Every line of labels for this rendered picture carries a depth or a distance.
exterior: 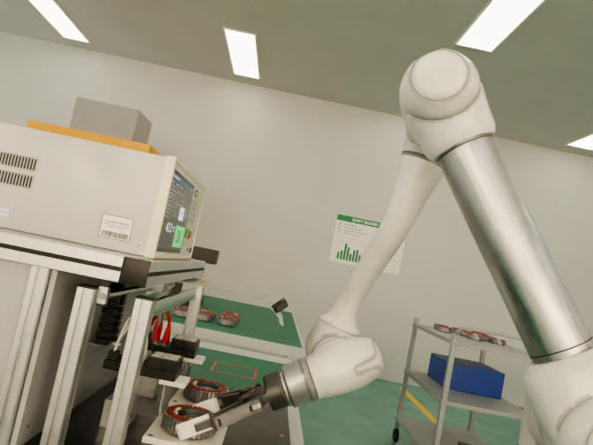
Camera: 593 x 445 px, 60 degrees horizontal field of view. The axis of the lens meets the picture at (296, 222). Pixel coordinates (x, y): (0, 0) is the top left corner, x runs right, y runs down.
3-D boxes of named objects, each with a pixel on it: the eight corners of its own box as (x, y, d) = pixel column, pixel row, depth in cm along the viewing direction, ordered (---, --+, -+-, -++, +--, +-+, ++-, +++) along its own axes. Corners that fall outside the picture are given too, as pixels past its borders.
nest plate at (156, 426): (226, 431, 113) (227, 426, 113) (218, 457, 98) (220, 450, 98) (159, 418, 113) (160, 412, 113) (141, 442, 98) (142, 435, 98)
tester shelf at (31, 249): (202, 276, 153) (206, 261, 154) (144, 288, 86) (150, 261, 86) (56, 246, 152) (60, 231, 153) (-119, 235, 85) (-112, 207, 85)
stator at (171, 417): (217, 426, 111) (221, 409, 111) (212, 445, 100) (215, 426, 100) (166, 417, 111) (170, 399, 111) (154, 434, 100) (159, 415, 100)
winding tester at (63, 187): (191, 260, 143) (206, 188, 145) (153, 259, 99) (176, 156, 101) (52, 231, 142) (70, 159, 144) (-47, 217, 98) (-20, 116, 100)
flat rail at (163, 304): (198, 296, 150) (200, 286, 150) (145, 320, 88) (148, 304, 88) (194, 296, 150) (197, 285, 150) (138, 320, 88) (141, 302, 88)
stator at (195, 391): (227, 396, 136) (229, 382, 136) (225, 409, 124) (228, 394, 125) (184, 388, 134) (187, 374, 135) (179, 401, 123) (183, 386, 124)
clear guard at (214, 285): (281, 316, 150) (286, 296, 150) (282, 326, 126) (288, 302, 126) (172, 293, 149) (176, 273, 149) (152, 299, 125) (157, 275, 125)
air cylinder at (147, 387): (160, 390, 133) (164, 369, 133) (153, 398, 125) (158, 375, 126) (140, 387, 133) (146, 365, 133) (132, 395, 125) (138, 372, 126)
